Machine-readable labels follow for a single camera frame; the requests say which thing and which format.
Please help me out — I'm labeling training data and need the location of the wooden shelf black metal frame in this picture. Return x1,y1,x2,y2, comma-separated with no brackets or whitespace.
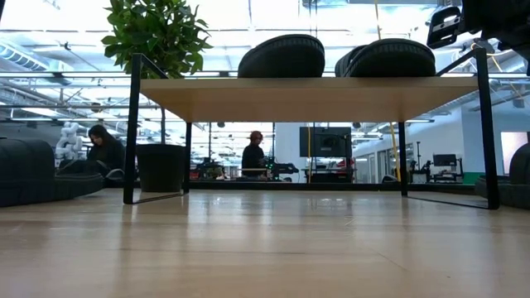
123,47,501,211

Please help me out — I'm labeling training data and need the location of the person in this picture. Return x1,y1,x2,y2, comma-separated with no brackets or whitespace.
60,123,127,180
241,130,267,180

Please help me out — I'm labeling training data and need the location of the small black monitor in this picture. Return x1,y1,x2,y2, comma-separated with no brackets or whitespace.
432,153,459,167

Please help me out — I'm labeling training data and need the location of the black metal table frame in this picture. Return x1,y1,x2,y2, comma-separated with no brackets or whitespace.
103,180,477,192

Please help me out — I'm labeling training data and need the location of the green potted plant black pot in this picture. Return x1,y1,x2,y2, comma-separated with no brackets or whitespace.
101,0,213,194

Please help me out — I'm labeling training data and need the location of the black monitor screen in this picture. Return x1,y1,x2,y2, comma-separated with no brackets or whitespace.
299,126,353,159

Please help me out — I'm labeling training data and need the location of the white robot figure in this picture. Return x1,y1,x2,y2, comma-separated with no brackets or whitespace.
55,121,84,161

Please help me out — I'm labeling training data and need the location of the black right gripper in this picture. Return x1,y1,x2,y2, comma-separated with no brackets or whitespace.
426,0,530,76

